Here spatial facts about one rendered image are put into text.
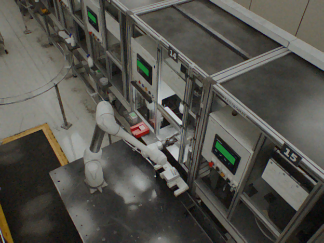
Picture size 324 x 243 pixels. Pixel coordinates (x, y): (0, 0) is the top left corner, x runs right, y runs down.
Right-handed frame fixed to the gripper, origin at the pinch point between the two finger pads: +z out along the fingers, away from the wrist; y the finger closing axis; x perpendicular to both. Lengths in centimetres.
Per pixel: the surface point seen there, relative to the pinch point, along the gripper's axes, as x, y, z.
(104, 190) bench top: 3, -32, -81
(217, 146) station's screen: -64, 61, -17
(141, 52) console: 44, 77, -15
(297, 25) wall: 119, -30, 345
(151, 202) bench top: -32, -32, -51
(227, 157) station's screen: -74, 60, -17
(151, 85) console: 27, 52, -14
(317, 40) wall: 74, -35, 345
